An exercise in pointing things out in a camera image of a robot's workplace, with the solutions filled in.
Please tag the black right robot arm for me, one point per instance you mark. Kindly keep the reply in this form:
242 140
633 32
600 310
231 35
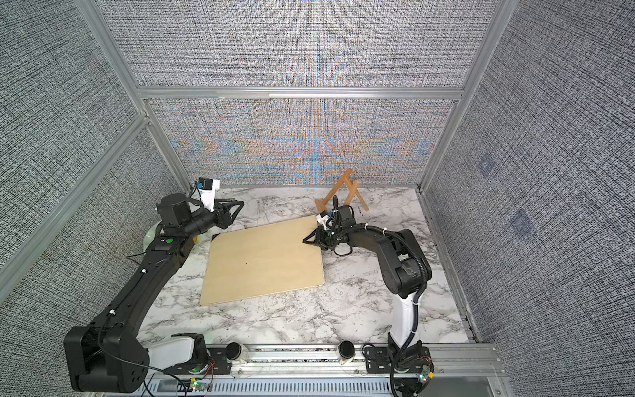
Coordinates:
403 267

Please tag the silver knob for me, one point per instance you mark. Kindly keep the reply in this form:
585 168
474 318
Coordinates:
236 353
346 352

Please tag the light wooden board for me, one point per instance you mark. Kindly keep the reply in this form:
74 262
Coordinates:
261 261

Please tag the green plate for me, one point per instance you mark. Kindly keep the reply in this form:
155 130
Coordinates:
152 231

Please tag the right silver knob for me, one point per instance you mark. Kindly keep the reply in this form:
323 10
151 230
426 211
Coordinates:
346 352

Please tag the green circuit board left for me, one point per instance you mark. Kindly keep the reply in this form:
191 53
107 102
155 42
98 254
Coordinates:
199 385

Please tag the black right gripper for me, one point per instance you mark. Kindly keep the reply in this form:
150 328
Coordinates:
318 240

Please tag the green circuit board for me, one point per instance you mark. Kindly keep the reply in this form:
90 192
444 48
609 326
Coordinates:
425 375
199 385

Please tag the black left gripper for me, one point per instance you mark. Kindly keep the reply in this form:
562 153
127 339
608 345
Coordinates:
226 220

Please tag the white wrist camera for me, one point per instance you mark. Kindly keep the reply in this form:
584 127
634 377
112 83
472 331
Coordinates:
327 220
207 189

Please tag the green circuit board right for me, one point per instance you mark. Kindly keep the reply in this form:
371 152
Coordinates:
425 375

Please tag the aluminium enclosure frame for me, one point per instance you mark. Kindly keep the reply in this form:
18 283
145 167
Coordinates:
19 265

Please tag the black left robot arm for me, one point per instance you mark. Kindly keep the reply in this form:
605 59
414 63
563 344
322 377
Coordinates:
105 355

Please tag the aluminium front rail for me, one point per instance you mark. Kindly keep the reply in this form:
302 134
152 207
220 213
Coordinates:
460 369

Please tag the left silver knob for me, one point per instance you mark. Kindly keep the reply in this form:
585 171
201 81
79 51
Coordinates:
236 353

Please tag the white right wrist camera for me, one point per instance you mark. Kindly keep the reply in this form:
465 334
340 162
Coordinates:
327 220

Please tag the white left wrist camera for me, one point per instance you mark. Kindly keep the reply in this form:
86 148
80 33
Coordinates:
207 189

